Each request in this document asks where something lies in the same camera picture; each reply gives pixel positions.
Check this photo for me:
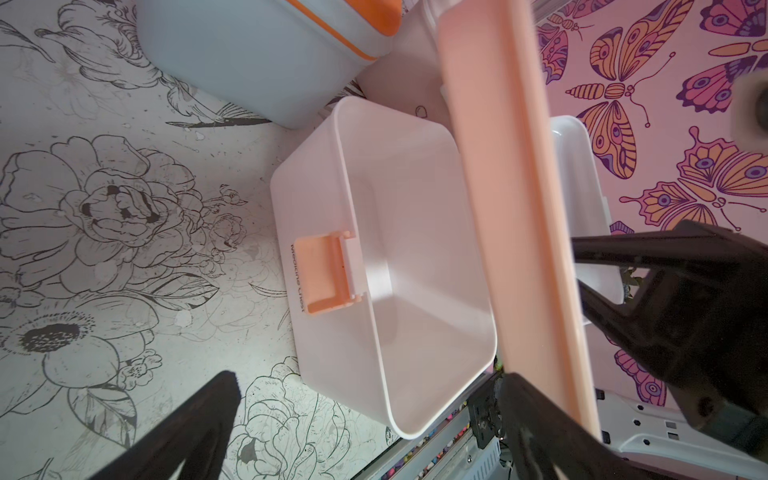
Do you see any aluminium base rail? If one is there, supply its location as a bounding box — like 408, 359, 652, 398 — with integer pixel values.
353, 359, 517, 480

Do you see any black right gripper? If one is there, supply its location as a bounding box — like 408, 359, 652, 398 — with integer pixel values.
571, 220, 767, 456

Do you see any white and peach first aid box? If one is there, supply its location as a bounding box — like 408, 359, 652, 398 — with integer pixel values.
270, 1, 622, 439

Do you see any pink first aid box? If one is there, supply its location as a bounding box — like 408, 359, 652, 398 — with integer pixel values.
357, 0, 458, 129

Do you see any grey and orange first aid box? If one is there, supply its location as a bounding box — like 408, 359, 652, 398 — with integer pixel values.
136, 0, 402, 128

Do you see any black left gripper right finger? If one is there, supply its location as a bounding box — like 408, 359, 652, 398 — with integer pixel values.
497, 373, 646, 479

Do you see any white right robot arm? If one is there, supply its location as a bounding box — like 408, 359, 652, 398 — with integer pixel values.
572, 220, 767, 478

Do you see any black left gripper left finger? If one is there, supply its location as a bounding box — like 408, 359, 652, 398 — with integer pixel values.
93, 371, 241, 479

